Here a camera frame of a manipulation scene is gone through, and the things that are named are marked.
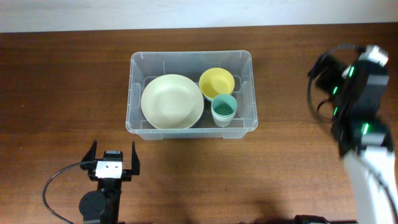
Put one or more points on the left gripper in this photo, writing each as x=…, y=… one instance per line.
x=87, y=162

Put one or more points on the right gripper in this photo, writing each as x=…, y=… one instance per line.
x=334, y=72

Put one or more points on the beige plate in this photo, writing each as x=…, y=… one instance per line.
x=172, y=102

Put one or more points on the green cup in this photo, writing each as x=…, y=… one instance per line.
x=224, y=106

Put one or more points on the grey cup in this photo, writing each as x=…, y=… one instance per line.
x=221, y=123

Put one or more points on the yellow bowl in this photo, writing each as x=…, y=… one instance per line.
x=216, y=81

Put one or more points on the cream cup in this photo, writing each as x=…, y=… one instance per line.
x=223, y=118

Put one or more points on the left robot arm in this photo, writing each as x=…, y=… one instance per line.
x=102, y=205

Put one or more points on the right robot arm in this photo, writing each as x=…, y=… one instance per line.
x=355, y=78

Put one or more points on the clear plastic storage container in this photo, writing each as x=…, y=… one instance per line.
x=147, y=66

